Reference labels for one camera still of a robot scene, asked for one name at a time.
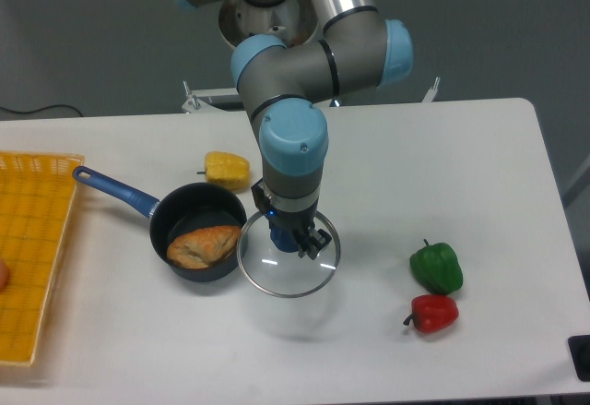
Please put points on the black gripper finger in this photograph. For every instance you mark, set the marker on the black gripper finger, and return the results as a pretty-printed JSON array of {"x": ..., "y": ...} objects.
[{"x": 312, "y": 242}]

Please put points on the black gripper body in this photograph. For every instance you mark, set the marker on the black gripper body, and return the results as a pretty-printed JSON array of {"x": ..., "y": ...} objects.
[{"x": 298, "y": 221}]

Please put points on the glass pot lid blue knob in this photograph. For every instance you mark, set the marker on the glass pot lid blue knob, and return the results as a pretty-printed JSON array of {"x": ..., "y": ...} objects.
[{"x": 287, "y": 274}]

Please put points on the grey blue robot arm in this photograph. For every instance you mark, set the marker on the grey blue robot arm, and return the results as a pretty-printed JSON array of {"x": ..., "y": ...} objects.
[{"x": 280, "y": 84}]

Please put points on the yellow bell pepper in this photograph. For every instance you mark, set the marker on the yellow bell pepper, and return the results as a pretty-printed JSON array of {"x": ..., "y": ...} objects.
[{"x": 228, "y": 170}]

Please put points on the baked pastry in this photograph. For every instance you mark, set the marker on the baked pastry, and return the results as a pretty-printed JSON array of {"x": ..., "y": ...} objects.
[{"x": 204, "y": 248}]

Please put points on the green bell pepper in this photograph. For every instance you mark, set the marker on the green bell pepper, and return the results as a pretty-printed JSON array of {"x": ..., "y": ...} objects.
[{"x": 437, "y": 269}]

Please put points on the red bell pepper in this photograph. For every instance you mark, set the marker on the red bell pepper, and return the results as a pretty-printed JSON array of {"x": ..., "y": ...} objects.
[{"x": 431, "y": 313}]

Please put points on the yellow wicker tray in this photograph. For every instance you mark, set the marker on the yellow wicker tray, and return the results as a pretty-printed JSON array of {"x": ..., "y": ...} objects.
[{"x": 38, "y": 191}]

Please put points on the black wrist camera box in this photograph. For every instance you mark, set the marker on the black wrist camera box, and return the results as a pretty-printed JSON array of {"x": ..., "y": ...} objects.
[{"x": 262, "y": 197}]

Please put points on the dark pot blue handle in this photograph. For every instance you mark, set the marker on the dark pot blue handle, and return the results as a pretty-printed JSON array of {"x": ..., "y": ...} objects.
[{"x": 194, "y": 229}]

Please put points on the white table frame bracket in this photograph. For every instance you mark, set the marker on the white table frame bracket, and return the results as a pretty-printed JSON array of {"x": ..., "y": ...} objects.
[{"x": 211, "y": 100}]

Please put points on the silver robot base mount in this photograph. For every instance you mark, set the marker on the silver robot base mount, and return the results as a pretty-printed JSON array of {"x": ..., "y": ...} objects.
[{"x": 294, "y": 22}]

